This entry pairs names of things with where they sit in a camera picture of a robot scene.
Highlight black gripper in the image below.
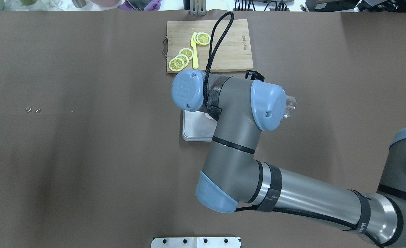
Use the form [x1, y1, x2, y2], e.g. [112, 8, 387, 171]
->
[245, 70, 265, 82]

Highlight pink plastic cup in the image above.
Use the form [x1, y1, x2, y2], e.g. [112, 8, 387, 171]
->
[204, 113, 215, 120]

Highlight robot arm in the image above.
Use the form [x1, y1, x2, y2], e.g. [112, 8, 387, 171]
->
[171, 69, 406, 247]

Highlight digital kitchen scale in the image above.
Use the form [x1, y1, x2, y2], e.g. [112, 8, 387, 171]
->
[182, 110, 217, 142]

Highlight green plastic cup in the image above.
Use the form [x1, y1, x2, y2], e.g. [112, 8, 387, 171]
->
[20, 0, 37, 6]

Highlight bamboo cutting board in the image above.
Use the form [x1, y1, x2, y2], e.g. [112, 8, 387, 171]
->
[166, 19, 254, 74]

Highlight yellow plastic knife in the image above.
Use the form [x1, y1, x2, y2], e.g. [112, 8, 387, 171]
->
[190, 32, 199, 69]

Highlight lemon slice under knife tip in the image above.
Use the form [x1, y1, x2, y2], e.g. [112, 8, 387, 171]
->
[194, 32, 211, 46]

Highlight upper lemon slice of row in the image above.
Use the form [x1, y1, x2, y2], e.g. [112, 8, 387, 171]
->
[178, 48, 194, 60]

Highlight middle lemon slice of row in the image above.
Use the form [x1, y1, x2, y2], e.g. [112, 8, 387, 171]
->
[175, 54, 189, 69]

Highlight purple grey cloth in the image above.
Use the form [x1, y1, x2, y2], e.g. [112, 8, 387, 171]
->
[117, 0, 161, 11]

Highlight black thermos bottle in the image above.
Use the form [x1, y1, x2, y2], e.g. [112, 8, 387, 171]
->
[72, 0, 86, 9]

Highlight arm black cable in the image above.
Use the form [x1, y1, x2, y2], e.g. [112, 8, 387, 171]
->
[203, 11, 235, 107]

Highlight aluminium frame post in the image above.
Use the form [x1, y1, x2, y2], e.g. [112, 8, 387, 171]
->
[189, 0, 207, 16]

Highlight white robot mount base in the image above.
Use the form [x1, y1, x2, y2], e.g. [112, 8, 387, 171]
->
[150, 237, 242, 248]

